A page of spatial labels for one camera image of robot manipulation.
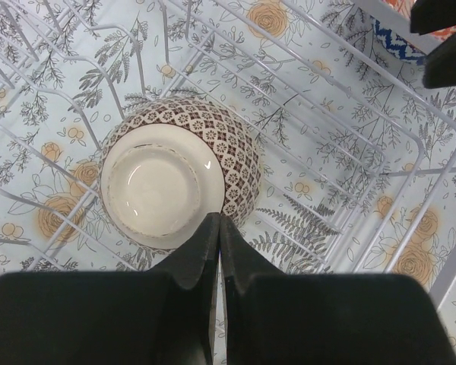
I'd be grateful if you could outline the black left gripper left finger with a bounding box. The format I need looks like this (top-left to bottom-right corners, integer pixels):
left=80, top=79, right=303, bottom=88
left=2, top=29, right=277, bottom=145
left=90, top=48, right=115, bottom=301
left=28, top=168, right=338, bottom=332
left=0, top=213, right=220, bottom=364

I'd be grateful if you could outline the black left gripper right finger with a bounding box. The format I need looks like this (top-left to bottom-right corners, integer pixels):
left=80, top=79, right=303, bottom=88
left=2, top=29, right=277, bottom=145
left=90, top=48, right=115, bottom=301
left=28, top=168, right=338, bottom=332
left=219, top=217, right=456, bottom=364

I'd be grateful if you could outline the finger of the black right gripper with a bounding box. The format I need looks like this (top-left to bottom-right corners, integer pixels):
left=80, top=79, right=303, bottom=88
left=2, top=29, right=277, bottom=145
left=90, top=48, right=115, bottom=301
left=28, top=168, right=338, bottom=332
left=409, top=0, right=456, bottom=89

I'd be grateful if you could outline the blue zigzag pattern bowl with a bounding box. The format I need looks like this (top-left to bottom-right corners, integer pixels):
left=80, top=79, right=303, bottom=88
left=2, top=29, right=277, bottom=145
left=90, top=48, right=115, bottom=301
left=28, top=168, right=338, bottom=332
left=372, top=17, right=426, bottom=66

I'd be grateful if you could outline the red geometric pattern bowl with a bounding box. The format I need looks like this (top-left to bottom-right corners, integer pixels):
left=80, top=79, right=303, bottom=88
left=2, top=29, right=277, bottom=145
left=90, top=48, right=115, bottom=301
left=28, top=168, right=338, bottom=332
left=385, top=0, right=456, bottom=41

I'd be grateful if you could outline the brown lattice pattern bowl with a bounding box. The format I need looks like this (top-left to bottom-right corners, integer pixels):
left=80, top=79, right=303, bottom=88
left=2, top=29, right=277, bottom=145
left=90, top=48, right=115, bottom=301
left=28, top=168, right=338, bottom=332
left=99, top=97, right=262, bottom=249

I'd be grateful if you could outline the floral patterned table mat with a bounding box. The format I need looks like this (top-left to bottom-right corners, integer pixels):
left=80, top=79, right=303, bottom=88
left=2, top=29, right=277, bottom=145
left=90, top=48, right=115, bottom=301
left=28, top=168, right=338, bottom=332
left=0, top=1, right=456, bottom=364

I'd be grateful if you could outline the white wire dish rack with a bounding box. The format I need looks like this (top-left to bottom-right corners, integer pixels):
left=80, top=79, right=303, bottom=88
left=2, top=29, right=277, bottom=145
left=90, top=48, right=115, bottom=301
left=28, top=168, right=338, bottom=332
left=0, top=1, right=456, bottom=309

